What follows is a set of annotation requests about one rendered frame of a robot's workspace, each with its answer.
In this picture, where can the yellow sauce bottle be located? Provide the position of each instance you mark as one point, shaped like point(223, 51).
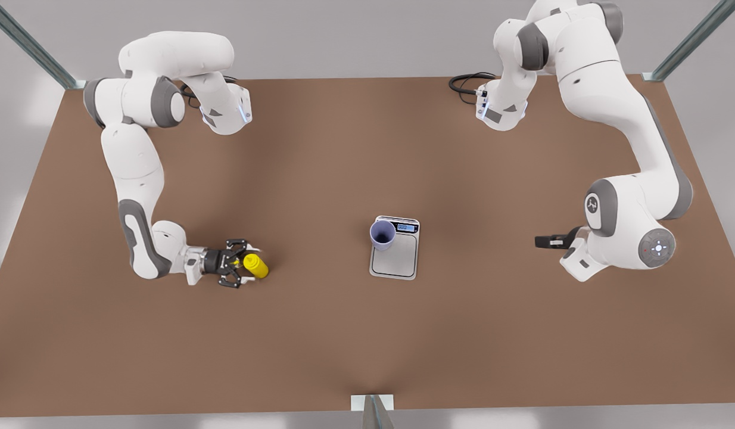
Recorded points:
point(257, 266)

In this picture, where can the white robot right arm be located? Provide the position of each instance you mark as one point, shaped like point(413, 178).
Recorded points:
point(132, 155)

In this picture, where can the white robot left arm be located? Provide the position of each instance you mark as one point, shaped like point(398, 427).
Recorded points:
point(617, 107)

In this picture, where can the silver digital kitchen scale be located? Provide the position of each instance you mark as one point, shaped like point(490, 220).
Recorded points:
point(397, 262)

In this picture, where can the lavender cup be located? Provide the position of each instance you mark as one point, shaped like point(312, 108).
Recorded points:
point(382, 234)

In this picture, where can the silver frame post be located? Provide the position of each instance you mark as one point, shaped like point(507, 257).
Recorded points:
point(689, 44)
point(373, 411)
point(31, 44)

